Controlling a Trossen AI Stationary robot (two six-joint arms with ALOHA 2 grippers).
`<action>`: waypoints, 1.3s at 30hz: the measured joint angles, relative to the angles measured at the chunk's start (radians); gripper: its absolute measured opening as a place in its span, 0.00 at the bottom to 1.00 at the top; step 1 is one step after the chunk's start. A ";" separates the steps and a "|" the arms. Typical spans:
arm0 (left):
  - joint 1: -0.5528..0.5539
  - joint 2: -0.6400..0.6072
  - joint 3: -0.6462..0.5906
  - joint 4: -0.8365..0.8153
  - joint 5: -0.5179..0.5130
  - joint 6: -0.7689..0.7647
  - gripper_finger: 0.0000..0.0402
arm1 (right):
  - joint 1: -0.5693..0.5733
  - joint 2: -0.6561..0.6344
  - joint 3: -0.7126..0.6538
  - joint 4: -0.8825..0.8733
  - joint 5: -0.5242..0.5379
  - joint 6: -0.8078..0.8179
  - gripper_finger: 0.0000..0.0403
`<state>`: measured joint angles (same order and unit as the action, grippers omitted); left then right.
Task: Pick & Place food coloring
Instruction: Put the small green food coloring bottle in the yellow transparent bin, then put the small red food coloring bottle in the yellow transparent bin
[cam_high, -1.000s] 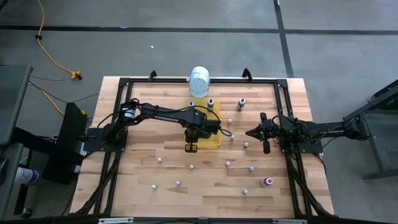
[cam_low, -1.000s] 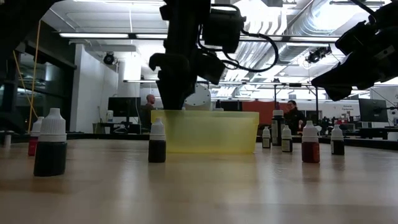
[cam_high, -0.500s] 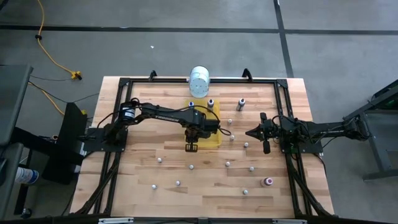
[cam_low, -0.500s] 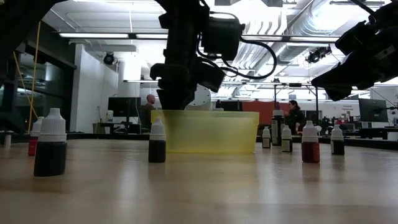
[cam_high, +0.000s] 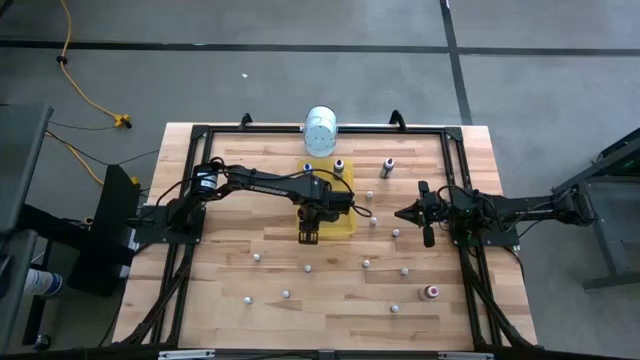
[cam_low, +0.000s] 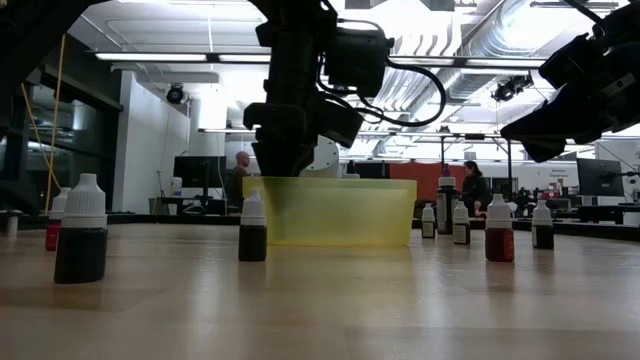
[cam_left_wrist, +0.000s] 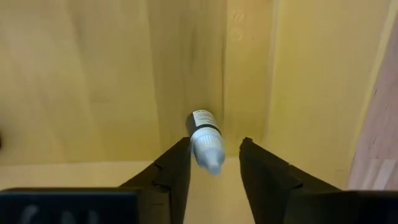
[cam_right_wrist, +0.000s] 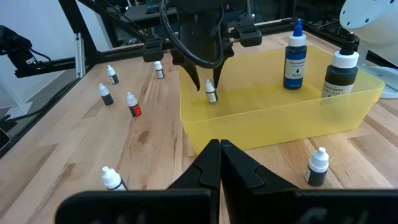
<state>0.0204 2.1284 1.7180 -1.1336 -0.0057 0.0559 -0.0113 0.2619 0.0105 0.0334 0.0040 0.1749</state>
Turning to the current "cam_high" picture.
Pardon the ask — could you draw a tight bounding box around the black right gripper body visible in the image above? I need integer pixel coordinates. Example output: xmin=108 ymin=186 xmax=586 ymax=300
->
xmin=417 ymin=180 xmax=454 ymax=249

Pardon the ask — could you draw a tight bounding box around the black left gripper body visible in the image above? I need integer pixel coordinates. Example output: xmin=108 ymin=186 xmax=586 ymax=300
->
xmin=297 ymin=182 xmax=354 ymax=224

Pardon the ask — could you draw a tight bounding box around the yellow translucent plastic tray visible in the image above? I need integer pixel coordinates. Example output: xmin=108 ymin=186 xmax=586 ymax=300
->
xmin=296 ymin=158 xmax=358 ymax=240

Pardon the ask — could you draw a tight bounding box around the white perforated metal can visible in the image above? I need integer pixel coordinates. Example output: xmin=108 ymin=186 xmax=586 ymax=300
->
xmin=301 ymin=104 xmax=339 ymax=159

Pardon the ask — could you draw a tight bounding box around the black equipment box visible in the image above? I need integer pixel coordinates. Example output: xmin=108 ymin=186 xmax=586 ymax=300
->
xmin=67 ymin=163 xmax=142 ymax=299

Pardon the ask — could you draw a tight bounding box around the white wipes canister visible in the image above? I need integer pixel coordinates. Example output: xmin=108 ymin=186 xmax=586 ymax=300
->
xmin=22 ymin=267 xmax=65 ymax=299

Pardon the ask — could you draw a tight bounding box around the grey metal cabinet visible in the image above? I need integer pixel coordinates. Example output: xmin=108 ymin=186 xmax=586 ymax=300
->
xmin=0 ymin=102 xmax=55 ymax=354

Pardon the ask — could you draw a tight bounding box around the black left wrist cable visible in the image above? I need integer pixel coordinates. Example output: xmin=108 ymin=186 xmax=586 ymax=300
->
xmin=348 ymin=192 xmax=374 ymax=219

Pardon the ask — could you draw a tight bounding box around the silver metal bracket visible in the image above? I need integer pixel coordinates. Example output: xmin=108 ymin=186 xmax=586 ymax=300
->
xmin=438 ymin=351 xmax=495 ymax=360
xmin=158 ymin=349 xmax=216 ymax=360

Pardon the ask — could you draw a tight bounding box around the grey metal table frame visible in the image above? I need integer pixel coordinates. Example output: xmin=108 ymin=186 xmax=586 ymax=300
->
xmin=551 ymin=127 xmax=640 ymax=294

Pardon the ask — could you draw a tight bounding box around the yellow extension cord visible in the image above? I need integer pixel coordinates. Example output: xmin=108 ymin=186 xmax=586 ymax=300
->
xmin=56 ymin=0 xmax=134 ymax=130
xmin=45 ymin=130 xmax=105 ymax=187

